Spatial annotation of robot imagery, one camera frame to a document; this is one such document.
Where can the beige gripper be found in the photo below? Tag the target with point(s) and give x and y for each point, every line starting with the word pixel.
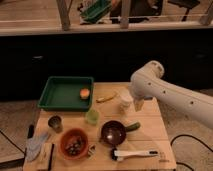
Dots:
pixel 138 103

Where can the yellow banana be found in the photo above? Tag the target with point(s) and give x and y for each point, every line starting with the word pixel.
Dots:
pixel 105 99

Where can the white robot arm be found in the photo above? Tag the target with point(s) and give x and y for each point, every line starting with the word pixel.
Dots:
pixel 147 82

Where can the light green plastic cup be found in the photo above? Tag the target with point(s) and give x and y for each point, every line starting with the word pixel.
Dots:
pixel 92 116

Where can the metal cup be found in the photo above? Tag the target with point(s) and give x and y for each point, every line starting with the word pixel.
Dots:
pixel 55 122

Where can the green cucumber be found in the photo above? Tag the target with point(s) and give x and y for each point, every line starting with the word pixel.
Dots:
pixel 132 127

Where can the dark purple bowl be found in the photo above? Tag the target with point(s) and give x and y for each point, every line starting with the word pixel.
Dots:
pixel 113 133

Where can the orange round fruit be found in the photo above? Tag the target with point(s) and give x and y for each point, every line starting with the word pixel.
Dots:
pixel 84 93

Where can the white dish brush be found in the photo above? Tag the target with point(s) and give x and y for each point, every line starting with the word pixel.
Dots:
pixel 119 155

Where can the orange bowl with contents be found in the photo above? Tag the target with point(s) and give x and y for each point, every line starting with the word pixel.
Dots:
pixel 73 144

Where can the green plastic tray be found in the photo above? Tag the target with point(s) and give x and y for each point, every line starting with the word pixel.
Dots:
pixel 62 93

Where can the grey cloth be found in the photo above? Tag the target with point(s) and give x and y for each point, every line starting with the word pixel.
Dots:
pixel 33 146

